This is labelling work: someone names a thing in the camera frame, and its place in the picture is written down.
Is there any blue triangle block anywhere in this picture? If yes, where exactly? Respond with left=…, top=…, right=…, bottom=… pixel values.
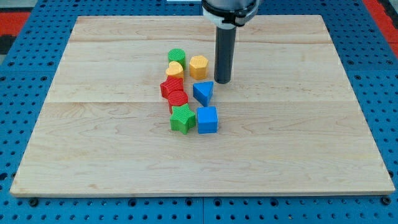
left=193, top=82, right=214, bottom=107

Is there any red ridged square block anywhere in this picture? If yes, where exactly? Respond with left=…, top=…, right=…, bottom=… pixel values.
left=160, top=77, right=184, bottom=99

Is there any red cylinder block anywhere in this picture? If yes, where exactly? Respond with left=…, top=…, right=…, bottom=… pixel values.
left=168, top=90, right=188, bottom=114

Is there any yellow hexagon block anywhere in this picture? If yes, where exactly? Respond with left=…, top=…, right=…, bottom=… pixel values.
left=189, top=55, right=208, bottom=80

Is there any yellow heart block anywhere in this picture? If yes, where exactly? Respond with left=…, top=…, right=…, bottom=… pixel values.
left=165, top=61, right=184, bottom=78

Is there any blue cube block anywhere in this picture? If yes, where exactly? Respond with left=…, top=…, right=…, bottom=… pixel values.
left=197, top=106, right=218, bottom=134

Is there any light wooden board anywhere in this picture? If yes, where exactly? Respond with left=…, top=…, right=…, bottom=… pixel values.
left=10, top=15, right=395, bottom=198

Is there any green cylinder block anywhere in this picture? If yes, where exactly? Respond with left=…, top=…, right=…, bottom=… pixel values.
left=168, top=49, right=186, bottom=70

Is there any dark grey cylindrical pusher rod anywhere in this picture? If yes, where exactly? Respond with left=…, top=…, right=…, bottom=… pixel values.
left=214, top=27, right=236, bottom=84

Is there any green star block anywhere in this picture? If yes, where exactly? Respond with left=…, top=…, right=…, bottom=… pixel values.
left=170, top=103, right=196, bottom=134

